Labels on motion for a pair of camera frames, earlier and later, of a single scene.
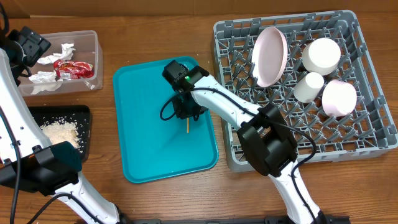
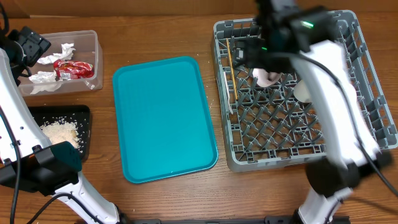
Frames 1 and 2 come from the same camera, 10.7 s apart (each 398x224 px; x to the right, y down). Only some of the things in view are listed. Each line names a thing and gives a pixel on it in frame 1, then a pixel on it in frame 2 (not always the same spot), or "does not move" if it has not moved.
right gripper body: [186, 107] -> [260, 53]
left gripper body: [26, 50] does not move
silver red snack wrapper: [68, 70] does not move
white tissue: [46, 81] does not move
